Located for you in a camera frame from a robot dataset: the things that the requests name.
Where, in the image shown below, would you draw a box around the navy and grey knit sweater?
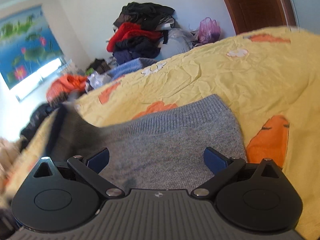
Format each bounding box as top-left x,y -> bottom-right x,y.
49,95 -> 245,192

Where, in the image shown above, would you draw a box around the black clothes at bed head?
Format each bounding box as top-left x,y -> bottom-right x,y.
20,103 -> 61,141

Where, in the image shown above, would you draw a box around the dark navy clothes in pile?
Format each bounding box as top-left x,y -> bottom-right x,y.
113,36 -> 161,64

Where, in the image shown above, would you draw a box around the black clothes on pile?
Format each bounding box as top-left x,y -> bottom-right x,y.
113,2 -> 175,30

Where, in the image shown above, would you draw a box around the orange plastic bag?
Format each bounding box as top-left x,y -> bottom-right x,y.
46,74 -> 87,102

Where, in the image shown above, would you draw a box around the white plastic bag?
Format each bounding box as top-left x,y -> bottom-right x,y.
85,72 -> 112,93

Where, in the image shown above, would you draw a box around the yellow carrot print bedspread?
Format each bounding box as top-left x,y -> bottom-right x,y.
5,27 -> 319,239

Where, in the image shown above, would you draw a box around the light blue knit sweater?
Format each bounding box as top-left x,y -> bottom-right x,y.
106,58 -> 157,81

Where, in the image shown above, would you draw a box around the grey bundle under pile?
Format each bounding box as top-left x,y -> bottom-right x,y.
155,28 -> 195,61

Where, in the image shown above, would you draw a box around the lotus flower window blind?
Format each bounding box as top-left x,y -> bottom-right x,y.
1,6 -> 64,89

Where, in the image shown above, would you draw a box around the pink mesh bag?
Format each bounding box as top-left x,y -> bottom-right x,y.
199,17 -> 221,44

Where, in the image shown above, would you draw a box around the red knit garment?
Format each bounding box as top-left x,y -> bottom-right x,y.
106,22 -> 162,53

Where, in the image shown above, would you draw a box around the brown wooden door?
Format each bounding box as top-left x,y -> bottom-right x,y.
224,0 -> 297,35

